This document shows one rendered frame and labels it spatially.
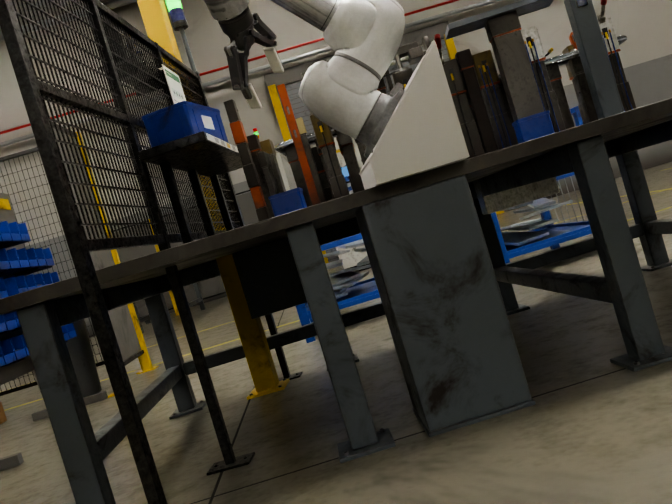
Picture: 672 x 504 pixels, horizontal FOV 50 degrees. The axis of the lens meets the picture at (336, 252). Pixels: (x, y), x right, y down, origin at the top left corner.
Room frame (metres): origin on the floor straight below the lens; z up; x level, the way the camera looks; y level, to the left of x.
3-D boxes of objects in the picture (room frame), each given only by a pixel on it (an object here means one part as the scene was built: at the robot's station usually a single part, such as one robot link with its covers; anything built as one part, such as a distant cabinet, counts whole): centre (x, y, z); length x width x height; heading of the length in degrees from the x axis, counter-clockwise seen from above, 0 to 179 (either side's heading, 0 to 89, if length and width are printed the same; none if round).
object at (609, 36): (2.60, -1.13, 0.88); 0.12 x 0.07 x 0.36; 175
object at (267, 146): (3.03, 0.16, 0.88); 0.08 x 0.08 x 0.36; 85
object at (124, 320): (5.42, 1.71, 1.00); 1.04 x 0.14 x 2.00; 2
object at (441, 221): (2.14, -0.25, 0.33); 0.31 x 0.31 x 0.66; 2
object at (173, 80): (3.02, 0.45, 1.30); 0.23 x 0.02 x 0.31; 175
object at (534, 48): (2.62, -0.87, 0.90); 0.13 x 0.08 x 0.41; 175
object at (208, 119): (2.52, 0.37, 1.09); 0.30 x 0.17 x 0.13; 166
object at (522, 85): (2.48, -0.76, 0.92); 0.10 x 0.08 x 0.45; 85
